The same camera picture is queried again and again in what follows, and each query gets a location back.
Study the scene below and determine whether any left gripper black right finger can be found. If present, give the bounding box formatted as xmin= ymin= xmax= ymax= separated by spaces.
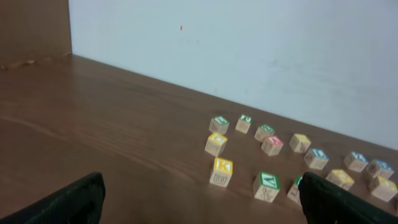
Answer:
xmin=298 ymin=172 xmax=397 ymax=224

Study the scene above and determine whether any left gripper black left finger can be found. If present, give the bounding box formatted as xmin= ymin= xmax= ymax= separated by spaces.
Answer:
xmin=1 ymin=172 xmax=106 ymax=224

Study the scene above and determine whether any yellow Q wooden block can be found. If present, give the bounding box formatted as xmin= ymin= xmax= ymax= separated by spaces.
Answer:
xmin=326 ymin=169 xmax=354 ymax=191

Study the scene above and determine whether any green B wooden block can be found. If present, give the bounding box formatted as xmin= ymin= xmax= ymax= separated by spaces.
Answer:
xmin=287 ymin=176 xmax=302 ymax=207

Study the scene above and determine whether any blue L wooden block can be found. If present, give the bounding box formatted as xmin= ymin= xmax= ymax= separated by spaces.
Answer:
xmin=304 ymin=148 xmax=329 ymax=170

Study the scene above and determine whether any blue 2 wooden block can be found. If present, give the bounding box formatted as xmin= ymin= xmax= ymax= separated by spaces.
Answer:
xmin=343 ymin=151 xmax=369 ymax=172

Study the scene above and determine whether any green V wooden block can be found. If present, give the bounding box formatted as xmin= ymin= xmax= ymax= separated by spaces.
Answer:
xmin=252 ymin=171 xmax=280 ymax=203

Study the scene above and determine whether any yellow 6 wooden block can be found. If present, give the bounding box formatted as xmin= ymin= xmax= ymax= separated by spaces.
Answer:
xmin=289 ymin=133 xmax=311 ymax=153

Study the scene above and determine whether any yellow G wooden block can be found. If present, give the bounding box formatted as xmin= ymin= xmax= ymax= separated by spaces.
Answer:
xmin=368 ymin=175 xmax=397 ymax=202

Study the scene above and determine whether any blue D wooden block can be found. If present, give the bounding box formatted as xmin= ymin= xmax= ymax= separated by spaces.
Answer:
xmin=364 ymin=159 xmax=395 ymax=181

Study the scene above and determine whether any red A wooden block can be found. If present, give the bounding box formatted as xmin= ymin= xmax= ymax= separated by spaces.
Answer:
xmin=261 ymin=136 xmax=284 ymax=156

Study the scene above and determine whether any green Z wooden block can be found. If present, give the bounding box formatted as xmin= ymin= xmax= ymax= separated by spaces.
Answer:
xmin=254 ymin=124 xmax=275 ymax=142

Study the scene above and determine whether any yellow K wooden block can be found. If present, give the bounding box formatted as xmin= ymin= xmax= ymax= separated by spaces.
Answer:
xmin=209 ymin=157 xmax=233 ymax=188

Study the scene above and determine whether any green J wooden block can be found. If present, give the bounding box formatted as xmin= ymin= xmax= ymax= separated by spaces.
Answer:
xmin=235 ymin=114 xmax=253 ymax=134

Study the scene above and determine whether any yellow C wooden block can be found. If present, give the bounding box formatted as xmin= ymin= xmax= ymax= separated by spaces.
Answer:
xmin=205 ymin=132 xmax=228 ymax=157

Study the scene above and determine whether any green 7 wooden block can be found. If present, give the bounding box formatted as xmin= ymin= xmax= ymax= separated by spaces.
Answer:
xmin=209 ymin=115 xmax=229 ymax=134

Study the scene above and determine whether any brown cardboard panel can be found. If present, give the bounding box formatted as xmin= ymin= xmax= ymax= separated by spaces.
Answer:
xmin=1 ymin=0 xmax=72 ymax=71

